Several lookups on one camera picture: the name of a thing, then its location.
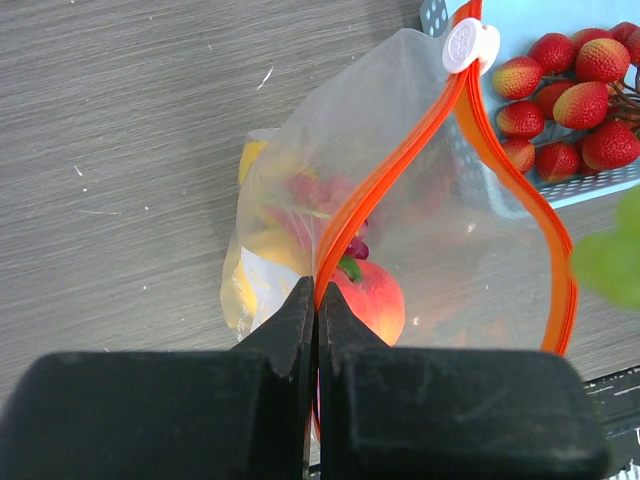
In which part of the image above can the purple grape bunch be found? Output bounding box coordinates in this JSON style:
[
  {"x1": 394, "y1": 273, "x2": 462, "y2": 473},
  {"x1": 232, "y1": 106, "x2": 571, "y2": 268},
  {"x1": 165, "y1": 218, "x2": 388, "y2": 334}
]
[{"x1": 285, "y1": 172, "x2": 354, "y2": 238}]

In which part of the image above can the yellow apple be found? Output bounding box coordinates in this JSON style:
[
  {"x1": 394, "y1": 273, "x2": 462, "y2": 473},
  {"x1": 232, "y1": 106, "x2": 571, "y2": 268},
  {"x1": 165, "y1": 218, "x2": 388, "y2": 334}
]
[{"x1": 238, "y1": 140, "x2": 268, "y2": 186}]

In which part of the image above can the orange pink peach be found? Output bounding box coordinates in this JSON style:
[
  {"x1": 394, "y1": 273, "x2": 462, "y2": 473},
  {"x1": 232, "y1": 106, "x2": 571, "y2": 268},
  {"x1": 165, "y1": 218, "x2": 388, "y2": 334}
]
[{"x1": 331, "y1": 257, "x2": 406, "y2": 346}]

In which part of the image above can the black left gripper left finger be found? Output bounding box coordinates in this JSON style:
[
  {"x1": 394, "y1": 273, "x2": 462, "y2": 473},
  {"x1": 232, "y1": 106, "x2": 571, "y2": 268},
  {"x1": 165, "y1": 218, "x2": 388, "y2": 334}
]
[{"x1": 1, "y1": 277, "x2": 315, "y2": 479}]

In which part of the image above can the clear zip top bag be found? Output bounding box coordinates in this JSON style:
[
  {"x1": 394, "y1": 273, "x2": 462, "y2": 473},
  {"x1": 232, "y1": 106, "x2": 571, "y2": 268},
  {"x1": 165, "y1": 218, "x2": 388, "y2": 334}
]
[{"x1": 219, "y1": 0, "x2": 580, "y2": 444}]

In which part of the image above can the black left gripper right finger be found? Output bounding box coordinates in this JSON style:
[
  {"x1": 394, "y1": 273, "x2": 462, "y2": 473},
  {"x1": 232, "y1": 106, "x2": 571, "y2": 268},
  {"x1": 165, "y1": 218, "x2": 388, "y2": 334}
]
[{"x1": 317, "y1": 286, "x2": 609, "y2": 479}]

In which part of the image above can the red strawberry bunch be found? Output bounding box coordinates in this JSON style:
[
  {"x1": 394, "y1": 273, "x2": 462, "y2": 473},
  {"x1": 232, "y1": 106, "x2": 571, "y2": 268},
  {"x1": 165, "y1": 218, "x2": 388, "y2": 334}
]
[{"x1": 491, "y1": 22, "x2": 639, "y2": 183}]

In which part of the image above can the green grape bunch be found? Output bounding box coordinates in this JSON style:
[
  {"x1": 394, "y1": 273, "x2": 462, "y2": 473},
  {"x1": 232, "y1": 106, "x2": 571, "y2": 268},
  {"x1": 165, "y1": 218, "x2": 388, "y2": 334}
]
[{"x1": 571, "y1": 186, "x2": 639, "y2": 309}]

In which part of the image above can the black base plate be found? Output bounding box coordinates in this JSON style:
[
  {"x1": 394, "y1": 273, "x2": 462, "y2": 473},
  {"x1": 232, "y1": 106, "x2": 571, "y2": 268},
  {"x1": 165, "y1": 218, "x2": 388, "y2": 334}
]
[{"x1": 584, "y1": 365, "x2": 640, "y2": 480}]

